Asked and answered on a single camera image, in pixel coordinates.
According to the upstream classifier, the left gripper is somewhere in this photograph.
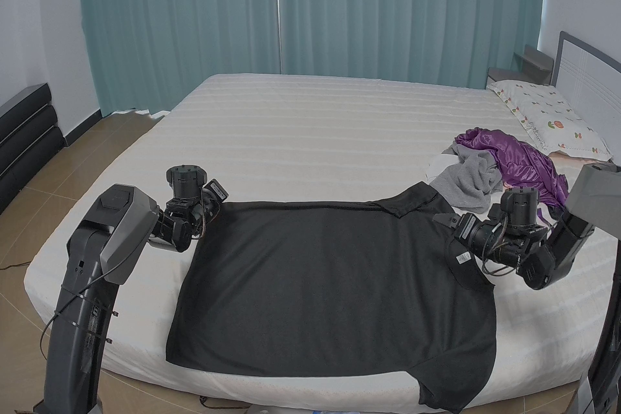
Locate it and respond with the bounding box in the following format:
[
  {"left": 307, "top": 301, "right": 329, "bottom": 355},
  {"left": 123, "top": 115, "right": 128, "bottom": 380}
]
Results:
[{"left": 196, "top": 179, "right": 230, "bottom": 216}]

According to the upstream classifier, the black T-shirt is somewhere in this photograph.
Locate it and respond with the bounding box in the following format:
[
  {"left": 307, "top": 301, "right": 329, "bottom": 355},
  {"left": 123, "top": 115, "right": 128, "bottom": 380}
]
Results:
[{"left": 165, "top": 181, "right": 498, "bottom": 414}]

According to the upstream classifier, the white garment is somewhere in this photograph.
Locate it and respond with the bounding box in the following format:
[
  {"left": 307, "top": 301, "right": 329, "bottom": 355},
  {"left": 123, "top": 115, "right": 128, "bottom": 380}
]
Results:
[{"left": 426, "top": 152, "right": 459, "bottom": 180}]

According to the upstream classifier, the white printed pillow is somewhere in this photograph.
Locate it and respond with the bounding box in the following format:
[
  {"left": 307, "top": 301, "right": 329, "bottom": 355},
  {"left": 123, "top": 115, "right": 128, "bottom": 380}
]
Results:
[{"left": 486, "top": 80, "right": 613, "bottom": 160}]

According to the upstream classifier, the bed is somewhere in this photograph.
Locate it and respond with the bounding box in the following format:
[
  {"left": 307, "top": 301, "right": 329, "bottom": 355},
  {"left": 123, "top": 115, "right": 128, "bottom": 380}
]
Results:
[{"left": 24, "top": 31, "right": 621, "bottom": 410}]

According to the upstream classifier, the grey bedside table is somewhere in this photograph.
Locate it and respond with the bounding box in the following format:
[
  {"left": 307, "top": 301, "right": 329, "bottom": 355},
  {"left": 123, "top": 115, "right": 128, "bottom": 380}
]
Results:
[{"left": 486, "top": 44, "right": 555, "bottom": 88}]

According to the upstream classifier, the grey garment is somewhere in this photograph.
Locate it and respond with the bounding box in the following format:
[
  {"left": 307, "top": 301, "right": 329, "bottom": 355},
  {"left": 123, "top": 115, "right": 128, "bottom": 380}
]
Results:
[{"left": 429, "top": 145, "right": 505, "bottom": 215}]

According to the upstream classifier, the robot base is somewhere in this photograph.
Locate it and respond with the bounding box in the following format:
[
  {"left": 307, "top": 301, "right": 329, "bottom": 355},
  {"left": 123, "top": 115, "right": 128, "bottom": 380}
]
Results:
[{"left": 255, "top": 408, "right": 350, "bottom": 414}]

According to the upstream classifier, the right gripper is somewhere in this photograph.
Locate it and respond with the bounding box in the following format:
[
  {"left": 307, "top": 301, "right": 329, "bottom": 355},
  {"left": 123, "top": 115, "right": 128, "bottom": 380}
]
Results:
[{"left": 452, "top": 214, "right": 505, "bottom": 263}]

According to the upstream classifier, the black chest of drawers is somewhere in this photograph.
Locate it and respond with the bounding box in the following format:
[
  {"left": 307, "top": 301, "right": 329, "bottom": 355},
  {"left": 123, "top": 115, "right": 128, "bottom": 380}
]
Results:
[{"left": 0, "top": 83, "right": 64, "bottom": 214}]

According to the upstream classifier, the purple satin garment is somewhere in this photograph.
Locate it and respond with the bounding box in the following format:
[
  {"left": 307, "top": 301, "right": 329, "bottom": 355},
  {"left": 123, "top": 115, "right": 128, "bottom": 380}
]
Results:
[{"left": 453, "top": 127, "right": 569, "bottom": 209}]

